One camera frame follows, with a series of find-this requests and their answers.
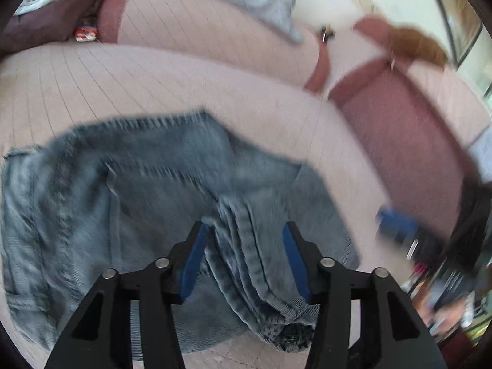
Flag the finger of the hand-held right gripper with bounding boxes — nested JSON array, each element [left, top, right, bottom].
[[375, 207, 420, 246]]

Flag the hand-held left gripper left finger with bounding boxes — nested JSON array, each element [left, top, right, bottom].
[[44, 221, 210, 369]]

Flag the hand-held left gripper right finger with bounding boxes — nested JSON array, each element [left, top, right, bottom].
[[282, 221, 450, 369]]

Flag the blue denim pants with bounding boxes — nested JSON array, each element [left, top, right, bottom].
[[0, 111, 361, 354]]

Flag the pink quilted sofa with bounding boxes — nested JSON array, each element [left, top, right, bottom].
[[0, 0, 492, 369]]

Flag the red white patterned item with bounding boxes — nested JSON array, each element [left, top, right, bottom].
[[74, 15, 100, 43]]

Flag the dark purple cushion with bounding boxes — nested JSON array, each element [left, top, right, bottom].
[[0, 0, 104, 56]]

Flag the framed wall picture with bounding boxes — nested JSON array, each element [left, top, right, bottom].
[[421, 0, 484, 66]]

